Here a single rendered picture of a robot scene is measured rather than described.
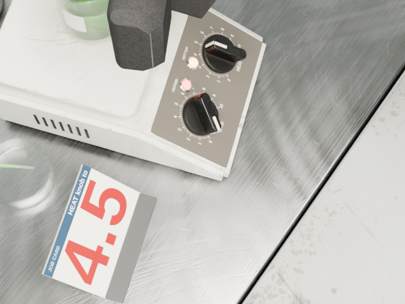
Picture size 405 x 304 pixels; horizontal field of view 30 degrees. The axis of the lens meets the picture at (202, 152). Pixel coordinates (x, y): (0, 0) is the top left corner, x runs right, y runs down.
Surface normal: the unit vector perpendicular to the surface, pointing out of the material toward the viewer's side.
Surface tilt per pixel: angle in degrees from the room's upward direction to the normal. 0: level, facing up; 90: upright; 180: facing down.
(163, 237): 0
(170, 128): 30
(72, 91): 0
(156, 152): 90
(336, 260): 0
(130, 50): 90
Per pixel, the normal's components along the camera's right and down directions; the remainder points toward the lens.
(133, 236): 0.04, -0.31
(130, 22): -0.07, 0.44
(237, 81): 0.51, -0.14
